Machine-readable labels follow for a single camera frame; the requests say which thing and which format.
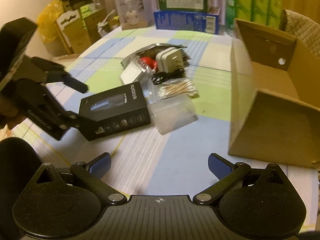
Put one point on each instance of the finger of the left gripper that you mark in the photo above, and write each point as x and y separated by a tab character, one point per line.
74	120
54	76

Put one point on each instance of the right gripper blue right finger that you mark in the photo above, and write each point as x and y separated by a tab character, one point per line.
229	176

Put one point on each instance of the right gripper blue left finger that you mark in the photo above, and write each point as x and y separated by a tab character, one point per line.
91	174

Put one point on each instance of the black product box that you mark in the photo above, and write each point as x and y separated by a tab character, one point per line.
115	110

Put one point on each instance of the silver foil bag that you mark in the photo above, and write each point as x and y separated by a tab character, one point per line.
151	51

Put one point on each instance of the clear plastic container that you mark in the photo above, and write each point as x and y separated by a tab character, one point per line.
173	113

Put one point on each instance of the cotton swabs bag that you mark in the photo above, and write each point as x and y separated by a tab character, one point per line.
176	87

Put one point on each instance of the red santa toy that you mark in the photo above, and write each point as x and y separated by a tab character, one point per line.
152	63

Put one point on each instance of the white power adapter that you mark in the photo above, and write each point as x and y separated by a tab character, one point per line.
170	60

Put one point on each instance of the person left hand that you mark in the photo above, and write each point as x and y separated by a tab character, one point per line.
13	115

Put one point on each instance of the yellow plastic bag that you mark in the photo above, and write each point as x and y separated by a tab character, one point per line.
47	28

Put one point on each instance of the large cardboard box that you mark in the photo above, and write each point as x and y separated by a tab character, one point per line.
275	97

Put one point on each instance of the white vase picture box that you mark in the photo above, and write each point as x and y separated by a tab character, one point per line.
133	14

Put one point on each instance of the blue product box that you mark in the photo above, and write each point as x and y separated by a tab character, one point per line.
188	20

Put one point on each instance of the quilted beige chair cover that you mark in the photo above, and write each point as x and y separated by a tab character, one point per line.
303	28

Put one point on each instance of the green tissue pack stack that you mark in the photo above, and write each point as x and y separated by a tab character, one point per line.
265	12

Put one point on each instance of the cardboard carton with handle cutout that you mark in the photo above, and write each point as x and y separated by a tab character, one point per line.
72	28

